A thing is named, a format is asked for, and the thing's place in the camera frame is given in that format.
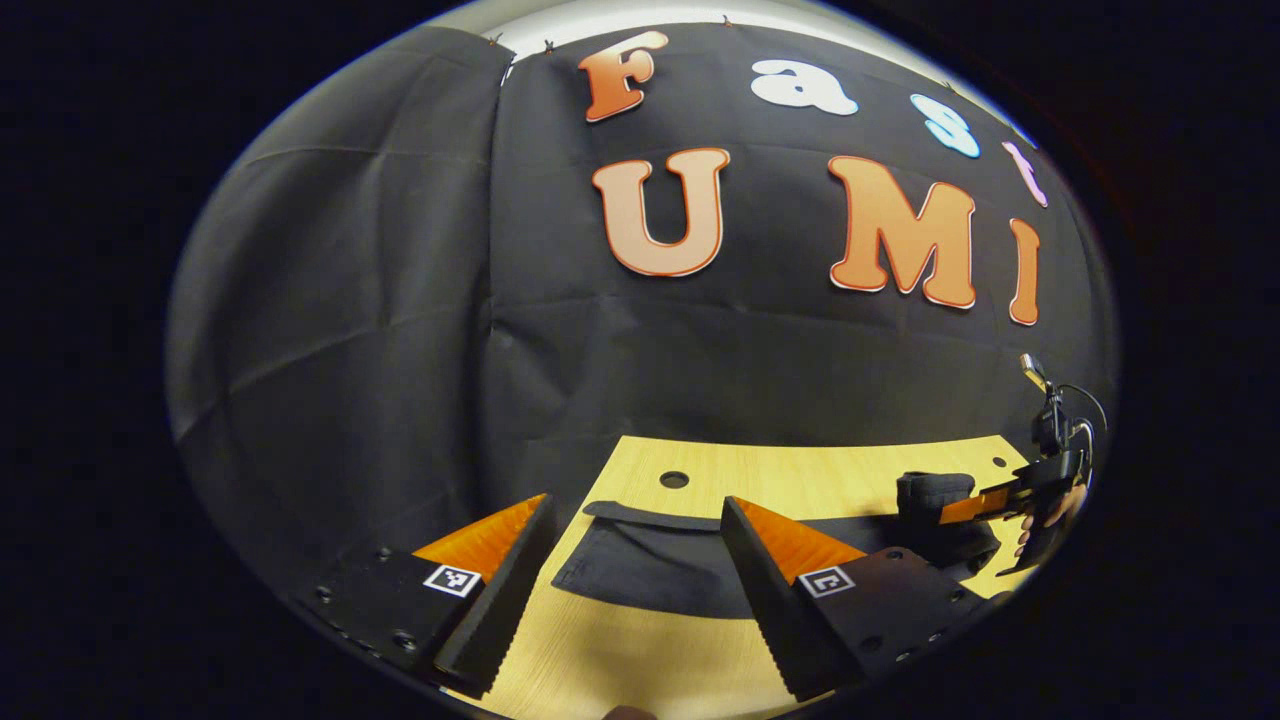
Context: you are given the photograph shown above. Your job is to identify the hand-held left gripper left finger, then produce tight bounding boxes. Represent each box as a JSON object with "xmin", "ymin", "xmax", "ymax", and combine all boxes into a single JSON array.
[{"xmin": 295, "ymin": 492, "xmax": 557, "ymax": 701}]

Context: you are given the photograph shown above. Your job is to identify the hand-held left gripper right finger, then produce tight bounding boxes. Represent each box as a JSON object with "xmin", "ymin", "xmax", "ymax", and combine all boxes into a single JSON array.
[{"xmin": 720, "ymin": 495, "xmax": 993, "ymax": 703}]

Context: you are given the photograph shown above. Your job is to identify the black jeans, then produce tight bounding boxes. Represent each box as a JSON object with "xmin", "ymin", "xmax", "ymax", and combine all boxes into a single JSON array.
[{"xmin": 552, "ymin": 470, "xmax": 1001, "ymax": 621}]

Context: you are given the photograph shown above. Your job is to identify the row of black cloth clips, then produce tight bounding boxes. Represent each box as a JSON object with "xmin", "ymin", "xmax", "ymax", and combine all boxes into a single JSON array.
[{"xmin": 485, "ymin": 15, "xmax": 736, "ymax": 51}]

